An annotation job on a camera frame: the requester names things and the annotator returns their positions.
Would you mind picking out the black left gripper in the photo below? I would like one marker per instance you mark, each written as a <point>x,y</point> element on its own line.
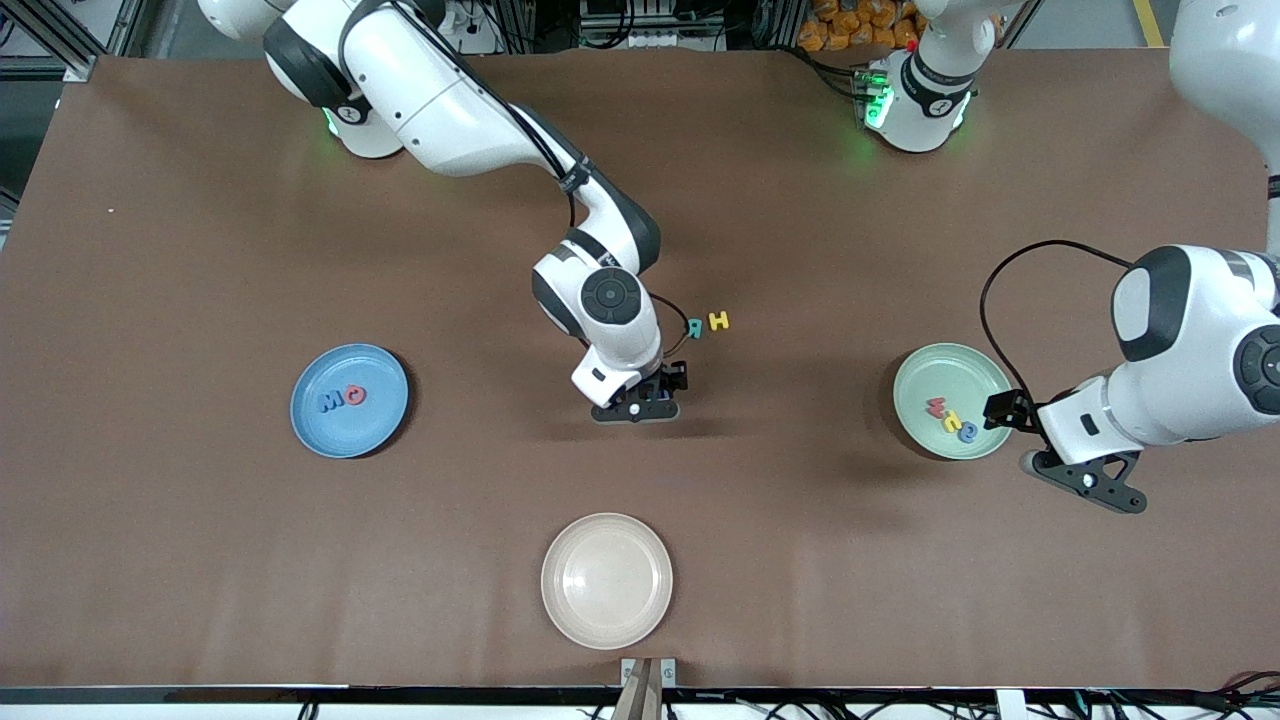
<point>1012,411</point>

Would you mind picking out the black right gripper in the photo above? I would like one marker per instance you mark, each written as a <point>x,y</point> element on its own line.
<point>672,379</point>

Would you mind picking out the blue foam lowercase a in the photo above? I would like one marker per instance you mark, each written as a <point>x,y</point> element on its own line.
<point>968,433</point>

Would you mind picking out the red foam lowercase w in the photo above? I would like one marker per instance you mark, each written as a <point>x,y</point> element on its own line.
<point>935,408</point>

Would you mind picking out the red foam uppercase Q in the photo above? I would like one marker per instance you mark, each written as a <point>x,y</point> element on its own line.
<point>361,396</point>

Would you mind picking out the blue foam uppercase W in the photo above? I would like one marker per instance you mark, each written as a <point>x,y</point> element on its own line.
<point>331,402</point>

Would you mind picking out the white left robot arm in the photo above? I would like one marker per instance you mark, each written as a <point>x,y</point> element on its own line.
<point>1200,340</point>

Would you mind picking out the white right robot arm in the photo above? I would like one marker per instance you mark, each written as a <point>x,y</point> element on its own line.
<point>450,110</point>

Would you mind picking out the green plate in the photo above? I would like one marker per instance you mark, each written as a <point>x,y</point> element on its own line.
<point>940,375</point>

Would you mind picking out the yellow foam uppercase H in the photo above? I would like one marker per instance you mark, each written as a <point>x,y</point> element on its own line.
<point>719,321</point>

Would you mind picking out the beige plate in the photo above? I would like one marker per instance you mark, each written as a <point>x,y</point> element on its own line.
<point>607,581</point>

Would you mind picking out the blue plate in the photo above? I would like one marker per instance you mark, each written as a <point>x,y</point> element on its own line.
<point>349,435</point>

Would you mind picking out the black electronics rack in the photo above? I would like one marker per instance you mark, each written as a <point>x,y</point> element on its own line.
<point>650,20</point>

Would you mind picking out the white power strip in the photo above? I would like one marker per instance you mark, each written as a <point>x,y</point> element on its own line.
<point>480,38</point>

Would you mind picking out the orange bags pile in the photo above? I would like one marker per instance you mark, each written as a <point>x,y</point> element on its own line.
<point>850,25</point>

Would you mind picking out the metal table edge bracket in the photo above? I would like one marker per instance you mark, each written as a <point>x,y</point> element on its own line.
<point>668,670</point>

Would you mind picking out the black table edge rail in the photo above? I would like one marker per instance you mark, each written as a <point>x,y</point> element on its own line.
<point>300,693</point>

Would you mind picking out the aluminium frame profile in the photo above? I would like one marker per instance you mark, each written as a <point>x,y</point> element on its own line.
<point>80,68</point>

